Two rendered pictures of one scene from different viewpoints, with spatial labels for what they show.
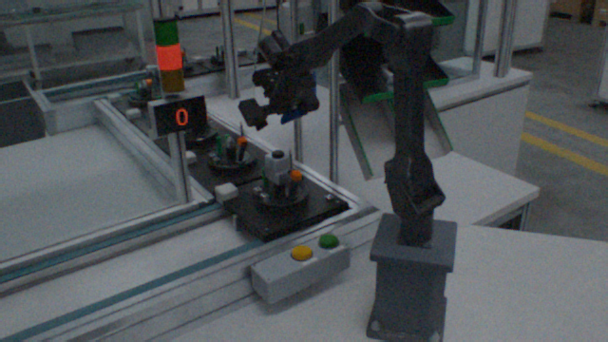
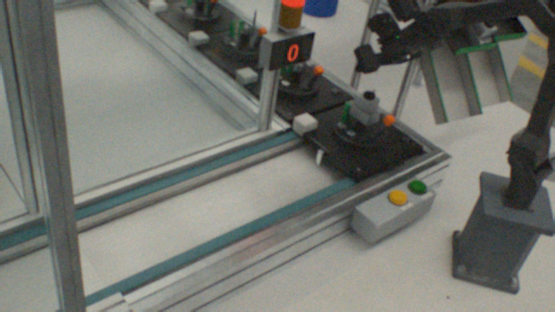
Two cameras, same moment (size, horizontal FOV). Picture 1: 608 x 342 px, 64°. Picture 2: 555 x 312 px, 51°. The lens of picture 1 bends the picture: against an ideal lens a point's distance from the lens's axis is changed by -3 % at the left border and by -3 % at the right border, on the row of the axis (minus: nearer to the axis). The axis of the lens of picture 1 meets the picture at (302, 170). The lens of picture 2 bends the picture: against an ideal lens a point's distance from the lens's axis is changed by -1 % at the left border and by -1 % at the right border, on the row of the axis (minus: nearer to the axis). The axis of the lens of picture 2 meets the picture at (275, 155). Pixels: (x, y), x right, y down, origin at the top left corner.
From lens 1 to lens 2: 53 cm
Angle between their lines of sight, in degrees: 14
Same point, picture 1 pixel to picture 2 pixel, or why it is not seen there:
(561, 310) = not seen: outside the picture
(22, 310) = (138, 237)
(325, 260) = (417, 205)
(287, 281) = (388, 224)
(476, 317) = (539, 266)
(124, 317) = (260, 254)
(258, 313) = (353, 248)
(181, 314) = (297, 250)
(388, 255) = (499, 216)
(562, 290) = not seen: outside the picture
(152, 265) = (249, 196)
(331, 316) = (417, 256)
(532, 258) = not seen: outside the picture
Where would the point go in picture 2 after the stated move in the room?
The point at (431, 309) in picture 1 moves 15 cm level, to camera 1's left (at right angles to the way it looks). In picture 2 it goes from (519, 261) to (453, 259)
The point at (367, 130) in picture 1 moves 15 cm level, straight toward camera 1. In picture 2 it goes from (440, 74) to (450, 104)
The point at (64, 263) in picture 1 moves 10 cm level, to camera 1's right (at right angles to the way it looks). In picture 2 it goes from (165, 190) to (211, 191)
